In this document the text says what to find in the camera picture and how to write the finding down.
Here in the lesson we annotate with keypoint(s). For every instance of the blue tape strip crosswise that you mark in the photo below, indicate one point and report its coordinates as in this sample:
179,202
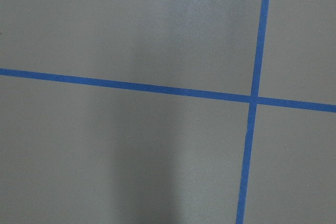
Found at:
252,110

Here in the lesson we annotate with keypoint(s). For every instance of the blue tape strip lengthwise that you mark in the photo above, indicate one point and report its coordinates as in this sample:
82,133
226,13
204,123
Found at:
168,90

